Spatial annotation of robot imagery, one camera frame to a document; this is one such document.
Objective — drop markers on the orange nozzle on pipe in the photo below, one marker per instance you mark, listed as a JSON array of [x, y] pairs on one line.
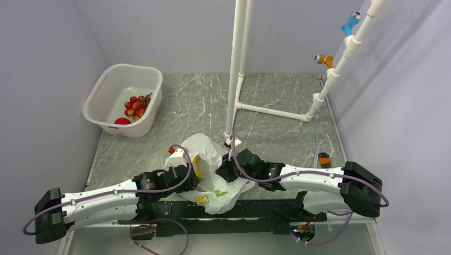
[[326, 60]]

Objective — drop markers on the yellow fake fruit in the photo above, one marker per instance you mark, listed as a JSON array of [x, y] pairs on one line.
[[198, 167]]

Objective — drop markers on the white plastic basin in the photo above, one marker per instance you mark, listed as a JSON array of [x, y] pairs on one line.
[[105, 103]]

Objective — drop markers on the silver wrench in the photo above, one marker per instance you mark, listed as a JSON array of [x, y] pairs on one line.
[[319, 141]]

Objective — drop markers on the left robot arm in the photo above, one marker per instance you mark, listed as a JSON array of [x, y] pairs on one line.
[[132, 201]]

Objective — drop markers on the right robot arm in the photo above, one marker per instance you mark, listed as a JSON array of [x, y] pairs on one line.
[[351, 187]]

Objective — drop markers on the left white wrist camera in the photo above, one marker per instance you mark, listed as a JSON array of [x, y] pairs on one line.
[[178, 156]]

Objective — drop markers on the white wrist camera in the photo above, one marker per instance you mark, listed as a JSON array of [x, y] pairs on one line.
[[178, 156], [233, 144]]

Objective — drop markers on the white plastic bag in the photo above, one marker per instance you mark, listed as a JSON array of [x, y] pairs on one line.
[[213, 193]]

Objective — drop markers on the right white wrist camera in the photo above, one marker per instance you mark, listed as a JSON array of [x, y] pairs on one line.
[[233, 144]]

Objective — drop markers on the blue nozzle on pipe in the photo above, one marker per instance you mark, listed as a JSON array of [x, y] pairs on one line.
[[353, 19]]

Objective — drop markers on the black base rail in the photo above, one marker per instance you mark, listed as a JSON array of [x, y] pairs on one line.
[[247, 216]]

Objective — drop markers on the orange black brush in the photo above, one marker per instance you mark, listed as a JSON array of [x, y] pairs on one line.
[[324, 160]]

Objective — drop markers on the red orange fake fruit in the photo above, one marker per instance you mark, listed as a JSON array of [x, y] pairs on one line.
[[137, 106]]

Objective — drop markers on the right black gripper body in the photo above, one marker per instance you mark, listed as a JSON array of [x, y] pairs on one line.
[[232, 171]]

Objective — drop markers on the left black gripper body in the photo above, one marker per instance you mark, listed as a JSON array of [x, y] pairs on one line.
[[190, 185]]

